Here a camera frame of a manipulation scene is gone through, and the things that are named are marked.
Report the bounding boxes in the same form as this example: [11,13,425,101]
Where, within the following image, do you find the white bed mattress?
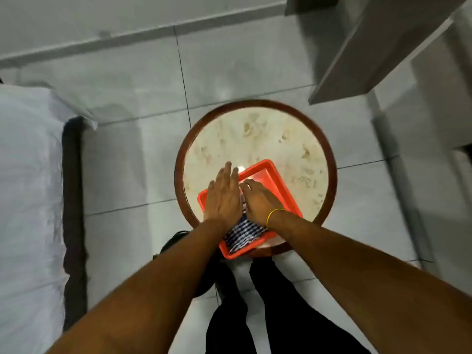
[0,84,99,354]

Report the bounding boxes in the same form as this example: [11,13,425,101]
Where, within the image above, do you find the person's left hand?
[204,161,244,228]

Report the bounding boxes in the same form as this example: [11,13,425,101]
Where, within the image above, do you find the round brown-rimmed marble table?
[174,99,338,258]

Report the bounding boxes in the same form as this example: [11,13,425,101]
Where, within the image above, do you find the blue white checked cloth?
[223,203,270,255]

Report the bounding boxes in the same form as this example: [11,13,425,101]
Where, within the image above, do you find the yellow wristband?
[266,208,286,229]

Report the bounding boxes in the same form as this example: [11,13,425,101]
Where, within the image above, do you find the person's left forearm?
[46,219,232,354]

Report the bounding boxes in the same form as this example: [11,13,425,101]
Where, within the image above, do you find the grey cabinet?
[285,0,472,106]

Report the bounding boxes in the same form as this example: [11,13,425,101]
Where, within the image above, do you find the orange plastic tray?
[197,159,304,260]

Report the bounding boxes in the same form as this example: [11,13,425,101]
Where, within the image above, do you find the dark bed frame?
[61,117,89,332]

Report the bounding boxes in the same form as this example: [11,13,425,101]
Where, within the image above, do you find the person's right forearm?
[268,210,472,354]

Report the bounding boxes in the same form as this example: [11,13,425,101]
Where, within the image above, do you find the person's right hand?
[239,179,285,229]

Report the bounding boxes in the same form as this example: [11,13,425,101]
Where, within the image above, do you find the black trousers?
[205,254,372,354]

